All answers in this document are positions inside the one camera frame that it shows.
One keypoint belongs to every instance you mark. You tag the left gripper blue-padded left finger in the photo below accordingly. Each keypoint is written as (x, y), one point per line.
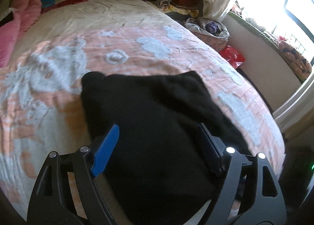
(103, 150)

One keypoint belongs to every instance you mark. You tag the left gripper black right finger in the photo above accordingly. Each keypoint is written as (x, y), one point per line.
(211, 150)

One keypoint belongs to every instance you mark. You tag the black orange knit sweater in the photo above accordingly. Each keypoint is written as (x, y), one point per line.
(155, 170)

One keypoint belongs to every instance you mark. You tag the white bag with clothes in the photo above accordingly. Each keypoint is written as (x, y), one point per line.
(207, 28)

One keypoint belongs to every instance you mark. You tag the peach floral bedspread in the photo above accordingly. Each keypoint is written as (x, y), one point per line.
(40, 107)

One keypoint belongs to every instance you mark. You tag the black device with green light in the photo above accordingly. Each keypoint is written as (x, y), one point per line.
(296, 175)

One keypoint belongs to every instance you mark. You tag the red plastic bag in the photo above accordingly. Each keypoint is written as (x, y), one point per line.
(232, 56)

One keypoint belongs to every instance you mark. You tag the floral storage box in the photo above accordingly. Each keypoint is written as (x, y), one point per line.
(216, 43)

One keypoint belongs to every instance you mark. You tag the patterned cloth on windowsill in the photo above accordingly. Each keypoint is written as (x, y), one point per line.
(300, 66)

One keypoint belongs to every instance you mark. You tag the red white garment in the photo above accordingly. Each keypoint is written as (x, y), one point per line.
(61, 3)

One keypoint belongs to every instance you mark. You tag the black garment on duvet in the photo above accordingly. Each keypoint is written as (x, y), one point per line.
(8, 18)

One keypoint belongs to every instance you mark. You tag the pink duvet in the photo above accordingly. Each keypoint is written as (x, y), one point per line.
(26, 13)

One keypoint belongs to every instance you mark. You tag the window with dark frame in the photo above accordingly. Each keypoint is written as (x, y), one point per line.
(291, 19)

